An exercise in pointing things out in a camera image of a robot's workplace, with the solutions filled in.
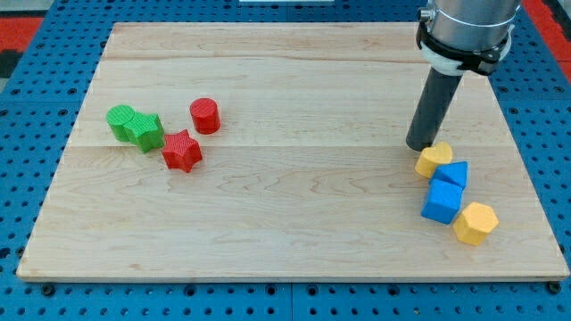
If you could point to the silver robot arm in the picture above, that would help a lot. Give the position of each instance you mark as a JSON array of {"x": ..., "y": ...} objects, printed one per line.
[{"x": 459, "y": 35}]

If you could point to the red star block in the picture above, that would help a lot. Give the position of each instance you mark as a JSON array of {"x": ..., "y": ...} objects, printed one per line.
[{"x": 181, "y": 151}]

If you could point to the green star block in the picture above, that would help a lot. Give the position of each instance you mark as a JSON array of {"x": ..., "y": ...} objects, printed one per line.
[{"x": 145, "y": 131}]

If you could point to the wooden board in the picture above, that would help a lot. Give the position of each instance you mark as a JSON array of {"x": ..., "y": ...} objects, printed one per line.
[{"x": 308, "y": 178}]

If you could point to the red cylinder block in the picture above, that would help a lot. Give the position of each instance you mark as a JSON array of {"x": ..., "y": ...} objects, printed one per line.
[{"x": 205, "y": 115}]

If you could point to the yellow heart block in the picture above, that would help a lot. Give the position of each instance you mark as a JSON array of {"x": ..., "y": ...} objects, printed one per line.
[{"x": 432, "y": 157}]

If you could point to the blue cube block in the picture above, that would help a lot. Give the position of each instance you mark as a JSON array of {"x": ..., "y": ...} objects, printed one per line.
[{"x": 442, "y": 201}]

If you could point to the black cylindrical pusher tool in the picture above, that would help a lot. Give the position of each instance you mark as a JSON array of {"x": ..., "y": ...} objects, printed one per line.
[{"x": 432, "y": 107}]

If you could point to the blue triangle block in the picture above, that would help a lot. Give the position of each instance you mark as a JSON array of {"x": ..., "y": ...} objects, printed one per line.
[{"x": 455, "y": 173}]

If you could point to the green cylinder block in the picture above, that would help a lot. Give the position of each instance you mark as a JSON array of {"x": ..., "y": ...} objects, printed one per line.
[{"x": 117, "y": 117}]

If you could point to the yellow hexagon block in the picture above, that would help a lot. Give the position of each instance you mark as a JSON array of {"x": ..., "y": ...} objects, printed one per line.
[{"x": 475, "y": 223}]

